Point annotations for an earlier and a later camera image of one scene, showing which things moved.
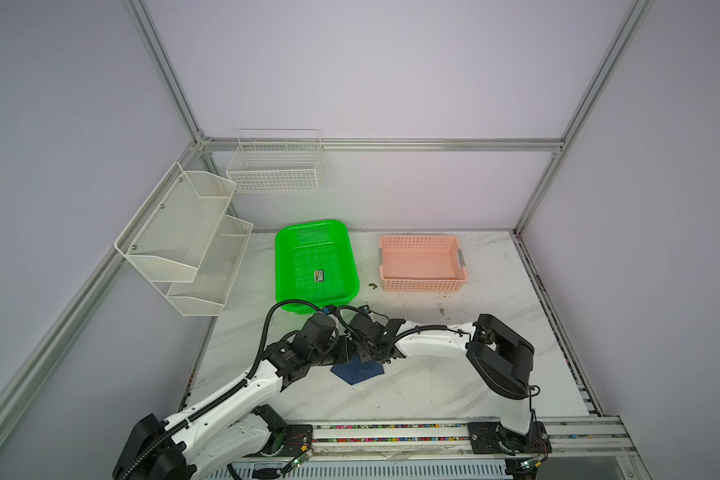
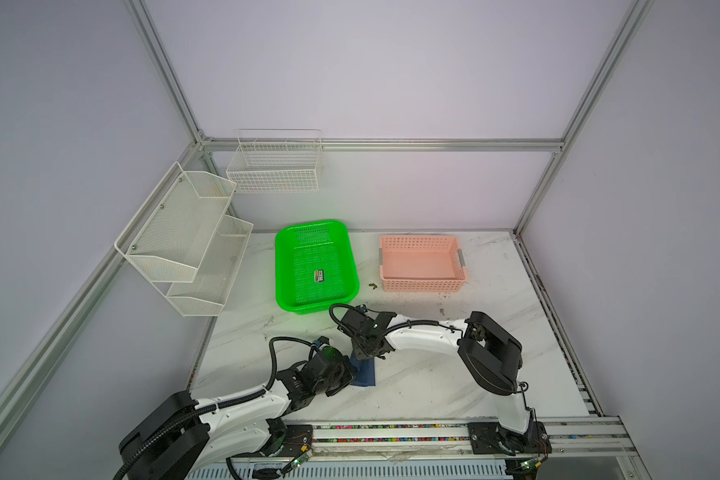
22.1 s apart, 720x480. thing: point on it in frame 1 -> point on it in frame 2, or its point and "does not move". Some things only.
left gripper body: (336, 352) -> (342, 377)
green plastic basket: (315, 263) does not move
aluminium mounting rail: (528, 440) does not move
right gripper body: (365, 352) does not move
